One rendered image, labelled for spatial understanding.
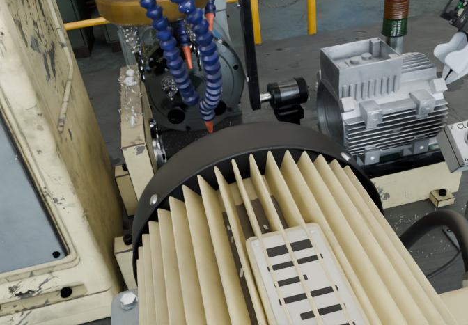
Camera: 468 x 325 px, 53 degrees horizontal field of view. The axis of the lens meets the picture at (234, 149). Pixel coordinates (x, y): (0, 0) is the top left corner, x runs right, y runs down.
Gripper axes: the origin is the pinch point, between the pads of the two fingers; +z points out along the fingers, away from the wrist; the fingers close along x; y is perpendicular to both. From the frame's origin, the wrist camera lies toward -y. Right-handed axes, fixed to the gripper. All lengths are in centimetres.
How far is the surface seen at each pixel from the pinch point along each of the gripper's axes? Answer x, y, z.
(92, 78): -96, 54, 65
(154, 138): -2, 48, 29
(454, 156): 16.4, 5.5, 8.3
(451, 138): 14.9, 6.8, 6.0
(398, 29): -33.0, -8.0, -0.3
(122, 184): -15, 48, 50
